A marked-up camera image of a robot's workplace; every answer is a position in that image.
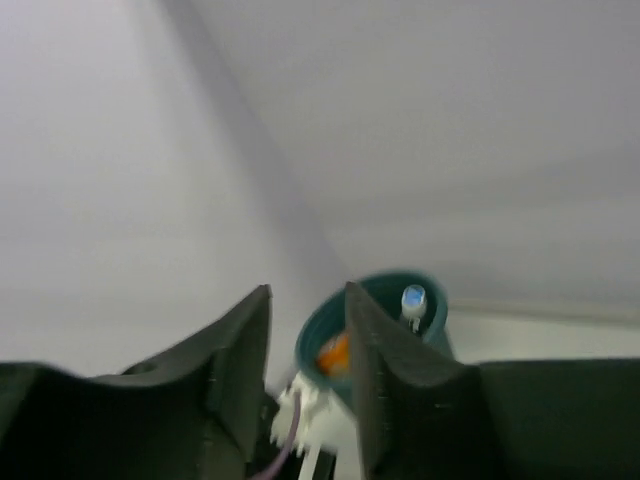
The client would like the dark green plastic bin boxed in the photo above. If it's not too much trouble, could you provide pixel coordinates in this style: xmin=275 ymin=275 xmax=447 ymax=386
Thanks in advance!
xmin=295 ymin=269 xmax=454 ymax=410

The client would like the clear plastic water bottle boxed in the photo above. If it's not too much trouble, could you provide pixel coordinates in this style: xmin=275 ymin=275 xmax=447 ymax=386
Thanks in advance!
xmin=400 ymin=284 xmax=428 ymax=335

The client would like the tall orange label bottle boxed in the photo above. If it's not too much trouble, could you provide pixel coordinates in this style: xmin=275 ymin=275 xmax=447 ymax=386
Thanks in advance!
xmin=315 ymin=332 xmax=349 ymax=377

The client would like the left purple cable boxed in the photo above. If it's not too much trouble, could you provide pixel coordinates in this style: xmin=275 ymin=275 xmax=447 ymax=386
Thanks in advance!
xmin=249 ymin=389 xmax=306 ymax=480

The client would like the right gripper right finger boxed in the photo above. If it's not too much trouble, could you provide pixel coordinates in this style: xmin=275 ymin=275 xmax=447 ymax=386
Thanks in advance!
xmin=345 ymin=283 xmax=639 ymax=479

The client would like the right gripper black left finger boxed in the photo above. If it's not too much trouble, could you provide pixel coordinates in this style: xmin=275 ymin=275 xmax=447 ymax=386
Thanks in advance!
xmin=1 ymin=285 xmax=271 ymax=479

